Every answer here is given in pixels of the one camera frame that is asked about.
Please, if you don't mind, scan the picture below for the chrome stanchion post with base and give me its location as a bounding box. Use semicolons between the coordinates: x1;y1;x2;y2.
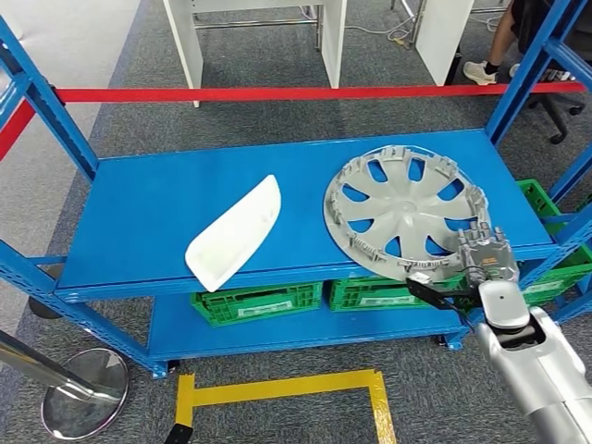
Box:
0;329;129;441

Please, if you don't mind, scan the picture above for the person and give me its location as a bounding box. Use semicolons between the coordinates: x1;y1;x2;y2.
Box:
463;0;556;86

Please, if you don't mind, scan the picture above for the blue metal shelf rack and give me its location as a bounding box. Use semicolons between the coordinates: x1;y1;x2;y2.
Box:
0;0;592;380

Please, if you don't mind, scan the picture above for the red barrier belt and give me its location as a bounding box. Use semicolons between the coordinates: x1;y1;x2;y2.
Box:
0;82;587;162

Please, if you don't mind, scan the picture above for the black office chair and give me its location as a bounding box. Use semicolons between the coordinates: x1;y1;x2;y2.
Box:
517;0;592;145

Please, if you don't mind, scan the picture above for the black robot body part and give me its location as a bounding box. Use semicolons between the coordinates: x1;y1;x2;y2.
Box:
164;423;194;444

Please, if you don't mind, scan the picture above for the grey plastic wheel hubcap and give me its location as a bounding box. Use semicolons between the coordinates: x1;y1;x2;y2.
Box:
323;145;492;284

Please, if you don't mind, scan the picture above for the white desk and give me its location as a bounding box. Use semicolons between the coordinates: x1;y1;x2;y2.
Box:
162;0;347;108
390;0;476;87

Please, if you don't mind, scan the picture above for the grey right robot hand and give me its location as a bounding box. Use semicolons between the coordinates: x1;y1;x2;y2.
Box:
458;221;520;290

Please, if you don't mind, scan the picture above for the dark round stanchion base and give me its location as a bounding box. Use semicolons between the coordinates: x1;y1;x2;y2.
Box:
27;296;63;321

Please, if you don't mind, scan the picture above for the white floor cable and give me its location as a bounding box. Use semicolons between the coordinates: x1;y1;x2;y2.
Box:
344;15;420;50

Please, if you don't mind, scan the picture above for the white plastic trim part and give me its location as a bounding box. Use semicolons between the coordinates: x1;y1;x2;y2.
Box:
184;174;282;293

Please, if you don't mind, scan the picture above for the green plastic crate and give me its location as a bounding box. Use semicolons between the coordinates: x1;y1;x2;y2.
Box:
190;281;324;327
328;276;464;313
455;179;592;311

